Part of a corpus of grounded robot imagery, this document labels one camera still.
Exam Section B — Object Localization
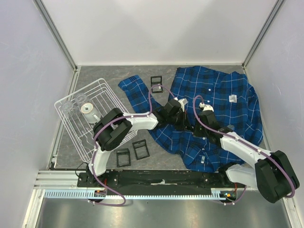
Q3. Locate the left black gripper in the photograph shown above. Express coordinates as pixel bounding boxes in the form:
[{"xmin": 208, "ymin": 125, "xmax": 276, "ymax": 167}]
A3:
[{"xmin": 167, "ymin": 110, "xmax": 193, "ymax": 132}]

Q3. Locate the blue plaid shirt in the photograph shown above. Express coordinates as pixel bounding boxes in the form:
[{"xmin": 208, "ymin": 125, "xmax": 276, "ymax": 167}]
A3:
[{"xmin": 118, "ymin": 66, "xmax": 264, "ymax": 173}]

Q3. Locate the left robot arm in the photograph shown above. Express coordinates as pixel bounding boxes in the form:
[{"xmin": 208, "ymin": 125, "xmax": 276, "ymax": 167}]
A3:
[{"xmin": 87, "ymin": 98, "xmax": 193, "ymax": 187}]

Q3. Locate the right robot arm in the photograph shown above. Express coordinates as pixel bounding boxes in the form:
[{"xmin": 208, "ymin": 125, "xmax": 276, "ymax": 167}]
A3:
[{"xmin": 195, "ymin": 110, "xmax": 300, "ymax": 203}]

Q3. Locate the dark blue round brooch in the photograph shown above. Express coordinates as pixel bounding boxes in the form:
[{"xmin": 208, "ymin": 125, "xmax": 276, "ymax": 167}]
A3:
[{"xmin": 227, "ymin": 124, "xmax": 235, "ymax": 131}]

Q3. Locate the white ceramic mug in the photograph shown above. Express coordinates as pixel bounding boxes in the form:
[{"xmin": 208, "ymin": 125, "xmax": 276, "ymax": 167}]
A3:
[{"xmin": 80, "ymin": 102, "xmax": 101, "ymax": 124}]

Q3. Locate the clear glass right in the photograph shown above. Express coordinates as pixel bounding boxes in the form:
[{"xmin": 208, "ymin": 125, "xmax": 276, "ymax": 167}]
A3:
[{"xmin": 75, "ymin": 93, "xmax": 90, "ymax": 108}]

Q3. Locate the clear glass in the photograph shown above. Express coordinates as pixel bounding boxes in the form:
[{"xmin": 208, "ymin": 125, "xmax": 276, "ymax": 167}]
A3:
[
  {"xmin": 62, "ymin": 101, "xmax": 76, "ymax": 119},
  {"xmin": 75, "ymin": 93, "xmax": 90, "ymax": 108}
]

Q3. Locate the clear glass left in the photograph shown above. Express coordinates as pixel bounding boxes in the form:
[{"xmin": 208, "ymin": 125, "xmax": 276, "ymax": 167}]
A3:
[{"xmin": 62, "ymin": 101, "xmax": 76, "ymax": 119}]

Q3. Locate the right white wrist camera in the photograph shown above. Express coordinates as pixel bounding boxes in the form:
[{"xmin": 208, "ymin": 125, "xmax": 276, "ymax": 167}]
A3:
[{"xmin": 199, "ymin": 102, "xmax": 214, "ymax": 115}]

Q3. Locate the black frame at back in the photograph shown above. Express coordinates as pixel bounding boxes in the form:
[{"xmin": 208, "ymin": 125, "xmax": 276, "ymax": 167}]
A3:
[{"xmin": 150, "ymin": 76, "xmax": 163, "ymax": 93}]

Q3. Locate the black frame front middle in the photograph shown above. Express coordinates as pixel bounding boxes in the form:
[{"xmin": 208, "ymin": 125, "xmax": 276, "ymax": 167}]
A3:
[{"xmin": 132, "ymin": 140, "xmax": 150, "ymax": 160}]

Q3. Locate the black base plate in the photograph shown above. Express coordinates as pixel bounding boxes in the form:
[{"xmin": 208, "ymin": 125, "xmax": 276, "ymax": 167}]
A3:
[{"xmin": 78, "ymin": 169, "xmax": 236, "ymax": 190}]

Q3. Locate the light blue cable duct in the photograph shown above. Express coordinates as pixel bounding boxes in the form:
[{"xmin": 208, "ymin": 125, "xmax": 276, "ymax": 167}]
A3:
[{"xmin": 44, "ymin": 189, "xmax": 227, "ymax": 200}]

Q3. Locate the black frame near rack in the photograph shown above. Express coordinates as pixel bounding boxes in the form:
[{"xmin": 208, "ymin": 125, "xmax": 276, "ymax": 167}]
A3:
[{"xmin": 115, "ymin": 148, "xmax": 131, "ymax": 168}]

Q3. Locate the white wire dish rack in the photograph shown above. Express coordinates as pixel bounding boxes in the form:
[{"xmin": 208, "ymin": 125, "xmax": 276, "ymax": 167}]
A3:
[{"xmin": 54, "ymin": 78, "xmax": 128, "ymax": 162}]

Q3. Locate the right aluminium frame post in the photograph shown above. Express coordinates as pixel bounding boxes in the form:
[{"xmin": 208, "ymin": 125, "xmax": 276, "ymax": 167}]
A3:
[{"xmin": 242, "ymin": 0, "xmax": 285, "ymax": 70}]

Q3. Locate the aluminium frame post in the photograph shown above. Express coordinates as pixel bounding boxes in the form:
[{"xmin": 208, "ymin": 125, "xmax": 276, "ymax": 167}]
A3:
[
  {"xmin": 242, "ymin": 0, "xmax": 285, "ymax": 70},
  {"xmin": 33, "ymin": 0, "xmax": 78, "ymax": 71}
]

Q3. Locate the left aluminium frame post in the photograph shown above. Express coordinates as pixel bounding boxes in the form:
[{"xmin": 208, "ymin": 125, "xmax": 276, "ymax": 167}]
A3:
[{"xmin": 33, "ymin": 0, "xmax": 78, "ymax": 71}]

